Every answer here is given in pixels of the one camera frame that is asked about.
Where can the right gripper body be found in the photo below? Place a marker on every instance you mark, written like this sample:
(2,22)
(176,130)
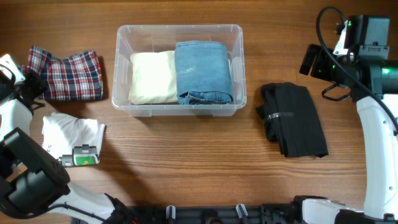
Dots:
(324,68)

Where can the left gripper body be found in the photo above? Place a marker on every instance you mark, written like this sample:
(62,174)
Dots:
(35,84)

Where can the red navy plaid cloth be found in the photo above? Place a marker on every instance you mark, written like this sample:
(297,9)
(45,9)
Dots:
(75,78)

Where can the blue denim jeans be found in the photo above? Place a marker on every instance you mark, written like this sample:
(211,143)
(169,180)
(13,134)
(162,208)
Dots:
(203,73)

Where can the cream cloth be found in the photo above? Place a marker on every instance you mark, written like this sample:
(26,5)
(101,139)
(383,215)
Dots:
(153,78)

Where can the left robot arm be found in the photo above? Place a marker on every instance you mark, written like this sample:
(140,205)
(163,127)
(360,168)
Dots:
(33,183)

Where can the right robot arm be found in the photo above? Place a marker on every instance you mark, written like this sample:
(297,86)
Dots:
(377,109)

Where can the clear plastic storage container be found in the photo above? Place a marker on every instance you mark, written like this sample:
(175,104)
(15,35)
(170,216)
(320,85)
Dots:
(157,38)

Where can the white printed folded t-shirt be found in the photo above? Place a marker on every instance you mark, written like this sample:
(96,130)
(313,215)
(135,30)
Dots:
(73,141)

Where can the black folded garment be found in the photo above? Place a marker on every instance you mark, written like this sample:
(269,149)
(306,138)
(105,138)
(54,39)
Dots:
(290,118)

